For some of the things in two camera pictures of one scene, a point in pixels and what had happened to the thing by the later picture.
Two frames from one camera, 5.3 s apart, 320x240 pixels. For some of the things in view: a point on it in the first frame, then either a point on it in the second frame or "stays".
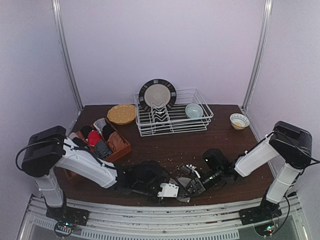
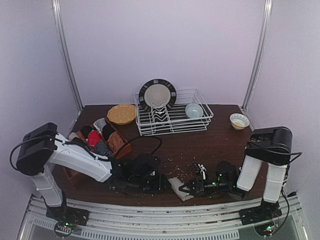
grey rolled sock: [100, 123] stays
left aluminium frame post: [62, 36] stays
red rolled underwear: [93, 136] stays
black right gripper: [194, 185] -> [198, 185]
